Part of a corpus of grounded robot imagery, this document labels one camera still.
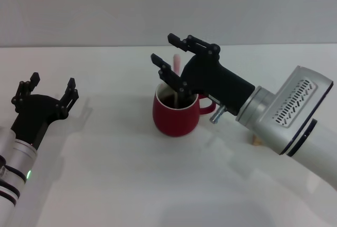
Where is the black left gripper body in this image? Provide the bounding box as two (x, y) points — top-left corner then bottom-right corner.
(10, 94), (68, 150)

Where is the red ceramic coffee cup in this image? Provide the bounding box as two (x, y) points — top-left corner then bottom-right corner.
(152, 82), (217, 137)

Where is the silver cable connector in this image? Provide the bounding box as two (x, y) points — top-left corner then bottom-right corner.
(210, 105), (227, 124)

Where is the pink handled metal spoon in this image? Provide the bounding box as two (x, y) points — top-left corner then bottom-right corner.
(172, 54), (182, 108)

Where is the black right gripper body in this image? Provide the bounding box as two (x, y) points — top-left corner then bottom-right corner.
(180, 44), (256, 116)

